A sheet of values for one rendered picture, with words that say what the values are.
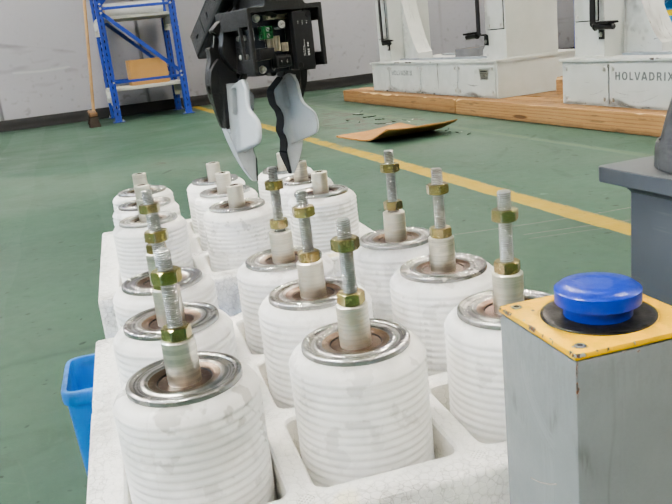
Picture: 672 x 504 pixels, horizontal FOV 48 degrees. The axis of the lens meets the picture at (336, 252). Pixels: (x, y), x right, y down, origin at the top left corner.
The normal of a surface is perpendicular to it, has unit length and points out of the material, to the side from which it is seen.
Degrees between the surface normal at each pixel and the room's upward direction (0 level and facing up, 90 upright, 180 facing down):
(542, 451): 90
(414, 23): 65
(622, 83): 90
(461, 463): 0
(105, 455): 0
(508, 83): 90
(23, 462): 0
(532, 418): 90
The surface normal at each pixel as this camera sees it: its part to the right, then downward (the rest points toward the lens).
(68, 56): 0.33, 0.22
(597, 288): -0.11, -0.96
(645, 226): -0.94, 0.19
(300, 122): -0.79, 0.32
